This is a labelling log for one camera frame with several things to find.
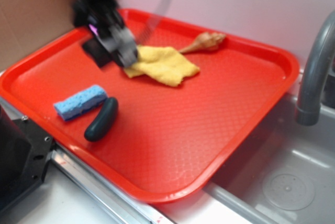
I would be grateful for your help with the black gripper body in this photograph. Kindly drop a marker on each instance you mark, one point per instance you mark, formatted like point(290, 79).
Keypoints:
point(103, 20)

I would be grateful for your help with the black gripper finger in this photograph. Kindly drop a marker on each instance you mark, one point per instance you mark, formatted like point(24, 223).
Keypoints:
point(123, 43)

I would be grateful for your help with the dark teal oblong object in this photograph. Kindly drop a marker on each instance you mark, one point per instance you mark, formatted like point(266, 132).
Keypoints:
point(103, 122)

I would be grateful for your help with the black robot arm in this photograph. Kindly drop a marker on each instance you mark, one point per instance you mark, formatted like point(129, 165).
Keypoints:
point(111, 40)

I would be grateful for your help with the yellow microfiber cloth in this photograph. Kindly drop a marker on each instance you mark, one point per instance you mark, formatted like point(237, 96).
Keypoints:
point(163, 64)

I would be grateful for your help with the brown cardboard panel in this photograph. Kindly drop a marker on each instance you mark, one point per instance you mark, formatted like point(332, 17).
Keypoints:
point(27, 25)

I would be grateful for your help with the blue sponge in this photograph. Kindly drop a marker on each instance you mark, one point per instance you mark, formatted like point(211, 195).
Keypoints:
point(80, 102)

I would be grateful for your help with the brown spiral seashell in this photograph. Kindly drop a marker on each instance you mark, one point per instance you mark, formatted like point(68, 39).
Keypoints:
point(204, 42)

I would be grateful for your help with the red plastic tray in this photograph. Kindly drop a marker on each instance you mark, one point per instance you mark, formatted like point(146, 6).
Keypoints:
point(166, 142)

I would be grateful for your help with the grey faucet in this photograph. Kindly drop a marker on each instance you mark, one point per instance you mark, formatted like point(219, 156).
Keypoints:
point(317, 84)

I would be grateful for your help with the grey plastic sink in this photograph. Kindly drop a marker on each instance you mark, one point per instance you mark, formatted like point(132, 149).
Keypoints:
point(283, 172)

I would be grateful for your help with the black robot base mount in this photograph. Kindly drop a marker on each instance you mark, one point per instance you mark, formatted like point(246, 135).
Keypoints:
point(25, 155)

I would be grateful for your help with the metal rail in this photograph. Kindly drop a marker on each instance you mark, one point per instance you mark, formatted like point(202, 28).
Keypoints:
point(74, 193)

